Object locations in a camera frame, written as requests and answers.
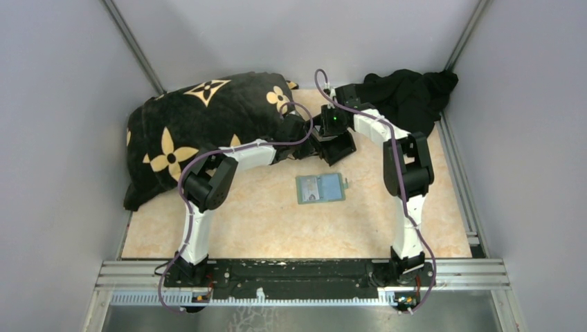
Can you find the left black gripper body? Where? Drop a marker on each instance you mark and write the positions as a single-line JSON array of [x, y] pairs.
[[302, 149]]

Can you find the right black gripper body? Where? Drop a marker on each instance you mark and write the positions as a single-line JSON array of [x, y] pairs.
[[331, 122]]

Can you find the green leather card holder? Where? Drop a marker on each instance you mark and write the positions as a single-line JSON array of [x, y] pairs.
[[332, 188]]

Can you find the white VIP card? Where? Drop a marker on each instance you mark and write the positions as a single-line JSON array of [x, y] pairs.
[[309, 189]]

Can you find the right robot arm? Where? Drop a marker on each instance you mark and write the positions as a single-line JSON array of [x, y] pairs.
[[407, 175]]

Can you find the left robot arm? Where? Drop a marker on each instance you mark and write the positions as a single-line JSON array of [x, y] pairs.
[[205, 183]]

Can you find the black plastic card tray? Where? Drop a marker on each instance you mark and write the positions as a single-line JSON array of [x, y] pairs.
[[337, 148]]

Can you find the black crumpled cloth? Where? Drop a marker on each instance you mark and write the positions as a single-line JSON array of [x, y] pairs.
[[410, 100]]

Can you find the black floral patterned blanket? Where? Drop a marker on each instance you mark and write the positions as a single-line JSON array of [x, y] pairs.
[[167, 131]]

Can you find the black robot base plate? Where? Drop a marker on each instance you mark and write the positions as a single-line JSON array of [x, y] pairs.
[[292, 279]]

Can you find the aluminium front frame rail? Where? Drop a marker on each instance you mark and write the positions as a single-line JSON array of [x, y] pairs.
[[141, 282]]

